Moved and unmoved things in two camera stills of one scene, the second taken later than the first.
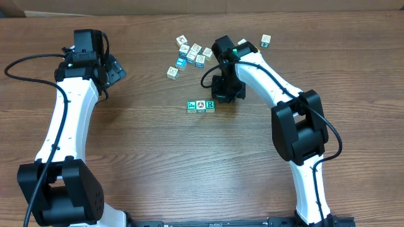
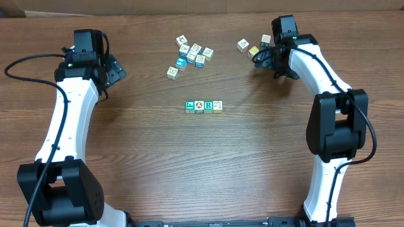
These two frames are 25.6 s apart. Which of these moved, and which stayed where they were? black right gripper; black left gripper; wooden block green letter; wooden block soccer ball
Moved: black right gripper
Stayed: black left gripper; wooden block green letter; wooden block soccer ball
